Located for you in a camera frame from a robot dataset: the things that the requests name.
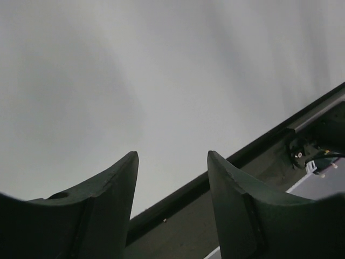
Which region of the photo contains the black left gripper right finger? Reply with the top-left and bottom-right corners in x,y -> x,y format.
207,151 -> 344,258

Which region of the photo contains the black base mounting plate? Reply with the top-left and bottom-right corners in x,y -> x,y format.
125,85 -> 344,258

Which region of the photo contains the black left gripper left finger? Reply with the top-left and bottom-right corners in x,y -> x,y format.
1,151 -> 139,258

